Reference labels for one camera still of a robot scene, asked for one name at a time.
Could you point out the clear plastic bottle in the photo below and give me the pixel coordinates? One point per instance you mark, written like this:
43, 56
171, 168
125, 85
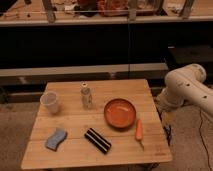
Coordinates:
86, 96

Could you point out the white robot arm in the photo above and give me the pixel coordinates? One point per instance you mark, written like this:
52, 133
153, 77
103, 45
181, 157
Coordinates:
186, 83

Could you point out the orange bowl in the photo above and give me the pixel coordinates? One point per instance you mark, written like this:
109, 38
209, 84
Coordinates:
119, 113

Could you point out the wooden table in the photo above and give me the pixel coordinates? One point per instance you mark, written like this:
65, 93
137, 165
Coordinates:
76, 150

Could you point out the orange carrot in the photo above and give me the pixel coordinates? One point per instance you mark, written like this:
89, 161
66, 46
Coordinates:
139, 132

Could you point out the black white striped block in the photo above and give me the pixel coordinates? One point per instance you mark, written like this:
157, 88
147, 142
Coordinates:
97, 140

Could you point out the clear plastic cup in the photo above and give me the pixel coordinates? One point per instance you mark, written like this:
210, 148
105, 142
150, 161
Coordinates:
50, 101

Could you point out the blue sponge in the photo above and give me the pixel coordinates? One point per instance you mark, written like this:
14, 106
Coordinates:
56, 139

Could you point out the long background workbench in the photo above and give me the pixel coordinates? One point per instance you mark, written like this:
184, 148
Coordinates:
102, 12

